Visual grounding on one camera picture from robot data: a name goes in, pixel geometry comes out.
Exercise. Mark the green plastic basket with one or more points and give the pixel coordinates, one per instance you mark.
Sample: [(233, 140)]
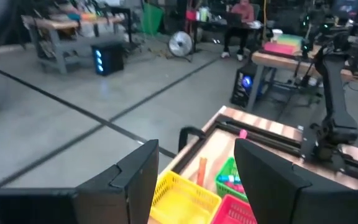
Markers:
[(228, 168)]

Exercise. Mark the pink highlighter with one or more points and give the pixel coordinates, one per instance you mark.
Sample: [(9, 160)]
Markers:
[(243, 133)]

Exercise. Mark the green fabric screen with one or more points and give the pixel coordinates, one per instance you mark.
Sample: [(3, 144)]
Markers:
[(152, 18)]

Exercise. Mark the red plastic basket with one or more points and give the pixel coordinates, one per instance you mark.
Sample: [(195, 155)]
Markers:
[(232, 211)]

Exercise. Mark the orange highlighter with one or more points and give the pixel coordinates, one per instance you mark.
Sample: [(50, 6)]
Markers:
[(202, 171)]

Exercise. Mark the yellow plastic basket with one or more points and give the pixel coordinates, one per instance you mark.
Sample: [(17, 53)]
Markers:
[(182, 202)]

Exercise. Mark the gray workbench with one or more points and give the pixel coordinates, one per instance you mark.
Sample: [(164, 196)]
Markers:
[(61, 37)]

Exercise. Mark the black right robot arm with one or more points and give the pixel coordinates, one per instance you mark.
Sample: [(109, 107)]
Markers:
[(332, 87)]

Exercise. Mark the thick red Expo marker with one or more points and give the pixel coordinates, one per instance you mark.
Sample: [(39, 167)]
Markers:
[(235, 188)]

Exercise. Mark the wooden workbench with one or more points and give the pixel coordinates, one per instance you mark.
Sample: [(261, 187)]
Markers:
[(278, 62)]

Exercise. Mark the black computer tower blue lights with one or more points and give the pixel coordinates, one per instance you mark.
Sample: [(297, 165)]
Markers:
[(107, 59)]

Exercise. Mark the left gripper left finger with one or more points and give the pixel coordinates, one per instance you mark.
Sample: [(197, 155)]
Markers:
[(104, 205)]

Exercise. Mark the person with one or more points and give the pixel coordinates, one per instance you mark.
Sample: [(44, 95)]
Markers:
[(242, 18)]

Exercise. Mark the round floor fan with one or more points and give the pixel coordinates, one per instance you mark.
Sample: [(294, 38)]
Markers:
[(180, 43)]

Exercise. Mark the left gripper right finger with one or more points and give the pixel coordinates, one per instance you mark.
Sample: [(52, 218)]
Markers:
[(278, 199)]

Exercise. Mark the pink and green boxes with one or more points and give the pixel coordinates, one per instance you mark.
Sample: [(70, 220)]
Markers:
[(281, 46)]

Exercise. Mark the black aluminium table frame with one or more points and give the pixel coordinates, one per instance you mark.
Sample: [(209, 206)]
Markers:
[(259, 138)]

